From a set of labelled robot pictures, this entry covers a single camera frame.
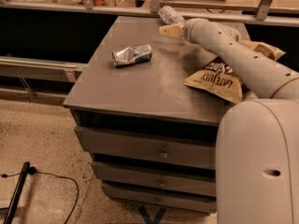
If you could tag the grey drawer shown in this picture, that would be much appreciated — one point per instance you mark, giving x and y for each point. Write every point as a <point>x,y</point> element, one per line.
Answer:
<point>147,147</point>
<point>151,178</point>
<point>161,198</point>

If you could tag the clear plastic water bottle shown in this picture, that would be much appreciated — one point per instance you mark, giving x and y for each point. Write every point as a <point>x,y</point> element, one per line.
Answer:
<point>170,16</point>

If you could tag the grey drawer cabinet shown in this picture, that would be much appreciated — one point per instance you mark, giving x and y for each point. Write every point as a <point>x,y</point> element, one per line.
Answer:
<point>148,97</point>

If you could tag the bottom grey drawer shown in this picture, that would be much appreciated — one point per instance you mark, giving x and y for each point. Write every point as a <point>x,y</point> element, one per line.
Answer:
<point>161,198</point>

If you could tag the crushed silver blue can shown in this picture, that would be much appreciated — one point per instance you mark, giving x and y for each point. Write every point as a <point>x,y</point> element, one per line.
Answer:
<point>132,55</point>

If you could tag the middle grey drawer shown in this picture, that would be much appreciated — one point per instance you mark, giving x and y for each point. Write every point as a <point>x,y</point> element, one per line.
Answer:
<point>151,178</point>

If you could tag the top grey drawer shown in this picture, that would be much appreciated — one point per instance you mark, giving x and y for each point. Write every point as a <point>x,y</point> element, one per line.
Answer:
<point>147,147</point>

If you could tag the grey metal railing frame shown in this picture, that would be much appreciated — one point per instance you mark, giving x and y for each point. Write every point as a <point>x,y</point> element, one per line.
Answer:
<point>270,12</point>

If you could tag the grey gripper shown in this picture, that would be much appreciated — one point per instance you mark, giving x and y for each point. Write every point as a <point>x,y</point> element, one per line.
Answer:
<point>189,30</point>

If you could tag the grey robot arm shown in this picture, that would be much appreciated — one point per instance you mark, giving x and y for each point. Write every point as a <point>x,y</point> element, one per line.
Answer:
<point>257,148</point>

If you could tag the brown yellow chip bag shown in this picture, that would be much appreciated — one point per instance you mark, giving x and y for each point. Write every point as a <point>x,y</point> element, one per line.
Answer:
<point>218,78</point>

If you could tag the black pole on floor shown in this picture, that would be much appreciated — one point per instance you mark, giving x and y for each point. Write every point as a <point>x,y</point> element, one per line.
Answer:
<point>17,193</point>

